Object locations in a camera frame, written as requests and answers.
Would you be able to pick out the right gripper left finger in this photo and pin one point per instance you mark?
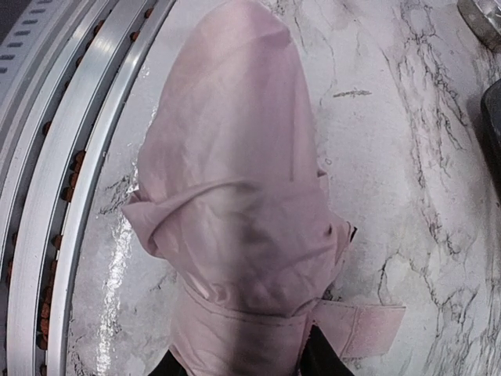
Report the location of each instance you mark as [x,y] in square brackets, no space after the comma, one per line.
[168,366]

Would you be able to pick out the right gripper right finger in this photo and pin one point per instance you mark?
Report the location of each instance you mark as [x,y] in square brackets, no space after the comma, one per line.
[319,359]

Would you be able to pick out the pink and black umbrella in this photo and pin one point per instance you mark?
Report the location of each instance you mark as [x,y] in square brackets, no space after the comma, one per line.
[230,194]

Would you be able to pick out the black floral square plate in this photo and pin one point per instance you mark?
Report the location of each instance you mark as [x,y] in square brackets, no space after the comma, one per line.
[491,112]

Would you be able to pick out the small steel bowl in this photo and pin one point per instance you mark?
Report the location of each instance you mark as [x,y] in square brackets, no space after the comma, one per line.
[483,18]

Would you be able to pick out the front aluminium rail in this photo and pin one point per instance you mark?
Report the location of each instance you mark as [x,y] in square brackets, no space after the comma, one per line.
[49,186]

